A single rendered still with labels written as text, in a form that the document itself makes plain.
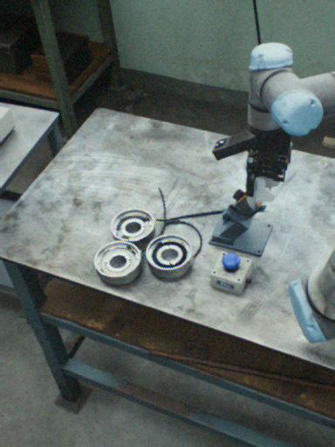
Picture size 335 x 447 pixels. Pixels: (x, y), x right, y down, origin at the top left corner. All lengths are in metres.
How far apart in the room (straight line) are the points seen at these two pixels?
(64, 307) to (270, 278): 0.60
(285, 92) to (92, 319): 0.85
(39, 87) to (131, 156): 1.44
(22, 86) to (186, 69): 0.81
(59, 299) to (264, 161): 0.74
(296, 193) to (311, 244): 0.17
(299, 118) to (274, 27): 1.82
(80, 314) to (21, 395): 0.64
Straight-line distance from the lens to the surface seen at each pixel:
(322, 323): 1.08
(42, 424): 2.17
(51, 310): 1.70
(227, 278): 1.31
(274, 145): 1.25
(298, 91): 1.07
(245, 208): 1.37
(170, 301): 1.34
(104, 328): 1.63
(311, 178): 1.60
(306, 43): 2.86
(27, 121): 2.11
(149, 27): 3.13
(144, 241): 1.42
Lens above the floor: 1.88
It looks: 47 degrees down
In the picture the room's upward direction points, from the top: 7 degrees counter-clockwise
